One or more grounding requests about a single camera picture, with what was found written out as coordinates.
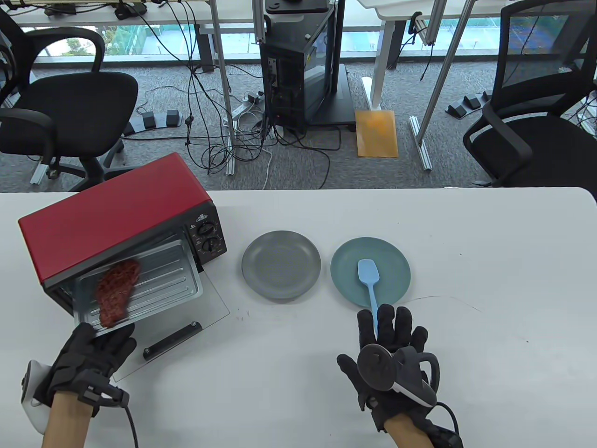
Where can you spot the person's left hand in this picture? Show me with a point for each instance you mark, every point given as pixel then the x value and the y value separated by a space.
pixel 88 354

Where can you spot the person's right hand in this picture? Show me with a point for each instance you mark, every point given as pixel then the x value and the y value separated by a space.
pixel 387 329

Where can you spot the blue dessert spatula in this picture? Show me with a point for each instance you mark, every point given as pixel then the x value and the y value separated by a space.
pixel 368 275

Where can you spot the brown grilled steak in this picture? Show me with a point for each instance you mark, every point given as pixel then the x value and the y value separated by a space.
pixel 116 294

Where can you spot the silver baking tray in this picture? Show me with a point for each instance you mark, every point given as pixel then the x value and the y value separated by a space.
pixel 172 275

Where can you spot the red toaster oven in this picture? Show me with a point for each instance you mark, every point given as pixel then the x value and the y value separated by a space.
pixel 116 205

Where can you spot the person's left forearm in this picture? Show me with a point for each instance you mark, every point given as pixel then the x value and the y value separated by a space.
pixel 65 424

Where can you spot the person's right forearm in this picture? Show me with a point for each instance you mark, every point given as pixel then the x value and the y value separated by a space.
pixel 408 431

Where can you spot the black wrist band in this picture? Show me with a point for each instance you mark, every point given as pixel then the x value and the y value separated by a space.
pixel 102 396
pixel 443 436

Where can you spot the white and grey controller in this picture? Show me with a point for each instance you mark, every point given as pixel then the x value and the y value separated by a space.
pixel 396 373
pixel 30 387

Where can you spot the teal plate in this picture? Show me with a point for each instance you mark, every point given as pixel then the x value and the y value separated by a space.
pixel 394 268

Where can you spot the grey plate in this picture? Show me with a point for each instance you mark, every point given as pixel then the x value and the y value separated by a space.
pixel 281 264

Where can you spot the aluminium foot bar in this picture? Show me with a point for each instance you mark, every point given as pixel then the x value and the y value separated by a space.
pixel 38 173

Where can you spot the yellow envelope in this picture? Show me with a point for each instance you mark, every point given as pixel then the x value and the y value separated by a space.
pixel 377 133

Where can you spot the black mesh office chair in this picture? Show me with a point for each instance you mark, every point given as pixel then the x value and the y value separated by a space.
pixel 527 140

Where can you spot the grey double foot pedal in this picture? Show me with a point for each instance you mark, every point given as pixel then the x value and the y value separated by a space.
pixel 161 122
pixel 466 105

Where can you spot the white power strip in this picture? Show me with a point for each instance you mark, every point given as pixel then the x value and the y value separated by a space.
pixel 238 111

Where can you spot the white desk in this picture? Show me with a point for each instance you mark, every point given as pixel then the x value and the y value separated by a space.
pixel 93 19
pixel 382 56

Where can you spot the black computer case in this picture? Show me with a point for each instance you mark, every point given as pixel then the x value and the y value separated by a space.
pixel 298 70

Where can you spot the black power adapter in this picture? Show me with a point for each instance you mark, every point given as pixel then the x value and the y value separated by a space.
pixel 130 10

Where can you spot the aluminium frame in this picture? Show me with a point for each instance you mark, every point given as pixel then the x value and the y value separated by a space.
pixel 438 79
pixel 224 84

